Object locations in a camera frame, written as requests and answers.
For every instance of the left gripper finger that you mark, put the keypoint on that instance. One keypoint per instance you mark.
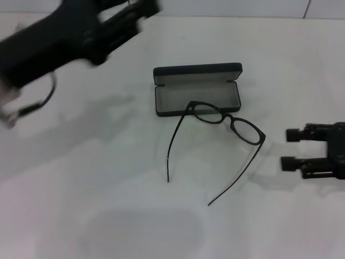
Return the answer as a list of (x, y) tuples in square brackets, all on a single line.
[(134, 9)]

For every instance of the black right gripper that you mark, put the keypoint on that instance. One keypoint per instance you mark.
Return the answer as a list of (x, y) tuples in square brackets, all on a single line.
[(338, 151)]

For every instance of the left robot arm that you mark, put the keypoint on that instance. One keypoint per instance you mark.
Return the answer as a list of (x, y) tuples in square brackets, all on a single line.
[(5, 94)]

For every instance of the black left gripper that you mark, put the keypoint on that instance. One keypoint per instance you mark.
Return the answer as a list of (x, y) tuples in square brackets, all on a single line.
[(48, 40)]

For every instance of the black glasses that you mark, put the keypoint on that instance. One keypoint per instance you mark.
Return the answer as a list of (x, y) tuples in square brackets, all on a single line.
[(229, 118)]

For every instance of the black glasses case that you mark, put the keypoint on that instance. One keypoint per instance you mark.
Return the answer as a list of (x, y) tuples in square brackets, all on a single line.
[(199, 68)]

